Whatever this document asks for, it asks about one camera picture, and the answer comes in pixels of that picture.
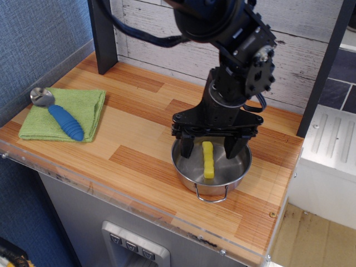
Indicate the white toy sink unit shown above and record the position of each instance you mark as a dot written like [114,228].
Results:
[324,179]

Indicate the silver dispenser button panel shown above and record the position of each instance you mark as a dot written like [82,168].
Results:
[126,248]

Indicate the green folded cloth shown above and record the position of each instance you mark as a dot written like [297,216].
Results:
[84,105]

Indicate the black frame post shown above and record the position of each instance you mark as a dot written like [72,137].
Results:
[326,65]
[103,37]

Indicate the yellow ridged stick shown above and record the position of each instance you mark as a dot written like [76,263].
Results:
[208,156]

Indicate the black right frame post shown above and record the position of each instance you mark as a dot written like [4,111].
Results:
[326,65]

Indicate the blue handled metal scoop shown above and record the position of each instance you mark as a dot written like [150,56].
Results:
[42,97]

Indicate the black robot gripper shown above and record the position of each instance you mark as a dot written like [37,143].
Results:
[215,117]

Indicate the yellow black object corner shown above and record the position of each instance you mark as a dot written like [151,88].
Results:
[12,255]

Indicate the stainless steel pot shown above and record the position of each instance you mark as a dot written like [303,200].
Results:
[228,172]

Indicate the clear acrylic edge guard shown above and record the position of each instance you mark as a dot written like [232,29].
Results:
[138,188]

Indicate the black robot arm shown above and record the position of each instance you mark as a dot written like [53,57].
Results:
[233,95]

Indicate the black left frame post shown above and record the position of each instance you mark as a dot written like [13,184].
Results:
[103,37]

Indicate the silver toy fridge cabinet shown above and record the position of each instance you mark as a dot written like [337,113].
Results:
[82,216]

